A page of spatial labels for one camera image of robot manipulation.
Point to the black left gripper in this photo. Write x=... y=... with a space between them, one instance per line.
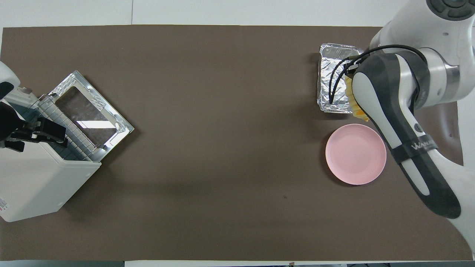
x=9 y=122

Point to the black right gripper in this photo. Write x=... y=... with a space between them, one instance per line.
x=351 y=69

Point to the aluminium foil tray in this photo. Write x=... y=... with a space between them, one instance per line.
x=324 y=63

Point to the golden bread loaf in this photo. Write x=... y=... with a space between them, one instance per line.
x=358 y=111

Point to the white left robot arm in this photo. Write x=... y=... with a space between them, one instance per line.
x=7 y=74

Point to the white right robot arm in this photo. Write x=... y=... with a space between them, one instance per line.
x=445 y=29

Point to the chrome glass oven door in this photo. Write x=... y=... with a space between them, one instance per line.
x=85 y=107

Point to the white toaster oven body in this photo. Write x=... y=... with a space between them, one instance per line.
x=37 y=178

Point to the red white oven sticker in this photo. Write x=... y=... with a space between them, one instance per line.
x=3 y=207

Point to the pink round plate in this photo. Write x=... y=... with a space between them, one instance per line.
x=356 y=155

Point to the brown table mat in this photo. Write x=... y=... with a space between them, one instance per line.
x=222 y=185

